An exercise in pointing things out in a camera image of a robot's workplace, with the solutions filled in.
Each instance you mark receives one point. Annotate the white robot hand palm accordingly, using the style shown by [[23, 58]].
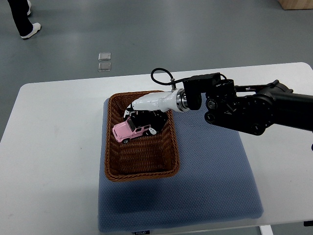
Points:
[[163, 101]]

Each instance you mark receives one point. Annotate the pink toy car black roof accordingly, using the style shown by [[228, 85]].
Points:
[[125, 131]]

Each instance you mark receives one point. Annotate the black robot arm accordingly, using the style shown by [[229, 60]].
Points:
[[249, 109]]

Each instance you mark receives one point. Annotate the brown wicker basket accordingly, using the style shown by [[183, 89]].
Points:
[[143, 158]]

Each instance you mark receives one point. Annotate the lower floor socket plate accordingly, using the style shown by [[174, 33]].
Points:
[[104, 66]]

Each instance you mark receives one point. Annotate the floor socket plate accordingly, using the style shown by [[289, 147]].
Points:
[[104, 56], [104, 66]]

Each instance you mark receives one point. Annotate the upper floor socket plate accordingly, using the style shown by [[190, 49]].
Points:
[[104, 56]]

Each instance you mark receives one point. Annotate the blue-grey quilted mat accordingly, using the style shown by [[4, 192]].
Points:
[[214, 184]]

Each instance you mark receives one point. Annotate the wooden cabinet corner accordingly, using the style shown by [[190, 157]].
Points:
[[296, 4]]

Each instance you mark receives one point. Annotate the white table leg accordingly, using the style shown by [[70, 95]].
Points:
[[266, 230]]

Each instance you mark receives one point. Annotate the person's white shoe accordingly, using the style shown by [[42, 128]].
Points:
[[36, 27]]

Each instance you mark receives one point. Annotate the person's dark trouser leg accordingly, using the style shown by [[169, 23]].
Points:
[[19, 10]]

